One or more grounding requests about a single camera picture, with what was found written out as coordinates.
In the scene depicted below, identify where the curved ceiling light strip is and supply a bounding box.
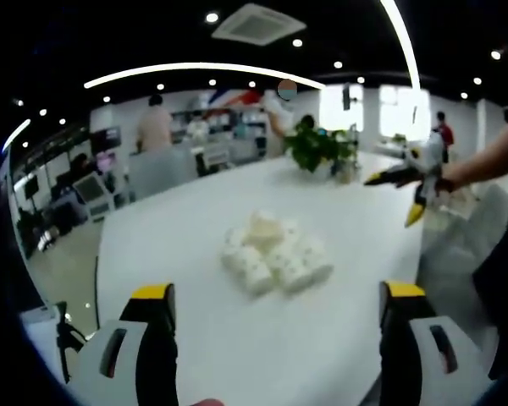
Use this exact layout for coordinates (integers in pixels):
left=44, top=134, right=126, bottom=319
left=379, top=0, right=422, bottom=91
left=83, top=62, right=327, bottom=91
left=1, top=118, right=32, bottom=154

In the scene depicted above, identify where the person's dark clothing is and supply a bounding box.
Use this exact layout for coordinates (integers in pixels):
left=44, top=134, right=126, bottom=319
left=472, top=198, right=508, bottom=381

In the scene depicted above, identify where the black tripod stand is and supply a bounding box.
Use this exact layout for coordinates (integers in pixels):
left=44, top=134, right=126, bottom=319
left=53, top=300, right=88, bottom=385

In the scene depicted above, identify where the grey desk partition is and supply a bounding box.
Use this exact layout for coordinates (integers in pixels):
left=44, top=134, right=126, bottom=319
left=128, top=146, right=199, bottom=201

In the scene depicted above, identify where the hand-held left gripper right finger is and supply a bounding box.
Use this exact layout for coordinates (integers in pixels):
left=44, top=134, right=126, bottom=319
left=378, top=279, right=499, bottom=406

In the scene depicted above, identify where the black cable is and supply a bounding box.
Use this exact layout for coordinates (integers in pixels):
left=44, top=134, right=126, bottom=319
left=93, top=255, right=102, bottom=329

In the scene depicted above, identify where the person's right hand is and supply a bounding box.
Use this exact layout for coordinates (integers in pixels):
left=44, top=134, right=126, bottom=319
left=432, top=175, right=457, bottom=195

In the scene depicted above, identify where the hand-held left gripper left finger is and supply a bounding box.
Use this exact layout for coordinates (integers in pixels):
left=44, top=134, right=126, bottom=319
left=69, top=283, right=179, bottom=406

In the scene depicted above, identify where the dark wall monitor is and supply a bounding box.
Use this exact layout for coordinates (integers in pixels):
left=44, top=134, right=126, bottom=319
left=89, top=125, right=123, bottom=156

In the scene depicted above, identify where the white kiosk screen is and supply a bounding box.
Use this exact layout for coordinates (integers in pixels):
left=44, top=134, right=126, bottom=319
left=71, top=172, right=116, bottom=222

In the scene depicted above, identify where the white table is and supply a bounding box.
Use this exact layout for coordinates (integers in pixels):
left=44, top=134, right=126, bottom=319
left=96, top=150, right=425, bottom=406

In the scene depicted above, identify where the green potted plant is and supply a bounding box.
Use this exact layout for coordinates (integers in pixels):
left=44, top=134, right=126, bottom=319
left=283, top=117, right=360, bottom=181

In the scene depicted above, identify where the ceiling air vent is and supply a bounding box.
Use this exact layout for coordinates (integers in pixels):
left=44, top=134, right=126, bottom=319
left=210, top=2, right=308, bottom=47

